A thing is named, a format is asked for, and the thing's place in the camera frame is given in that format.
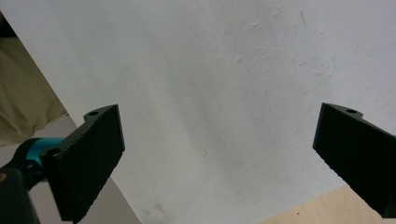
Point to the beige cloth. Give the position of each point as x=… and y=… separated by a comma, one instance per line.
x=21, y=93

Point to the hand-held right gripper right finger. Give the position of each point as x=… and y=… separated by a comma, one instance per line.
x=358, y=155

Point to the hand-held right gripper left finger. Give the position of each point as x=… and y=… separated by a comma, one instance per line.
x=84, y=161

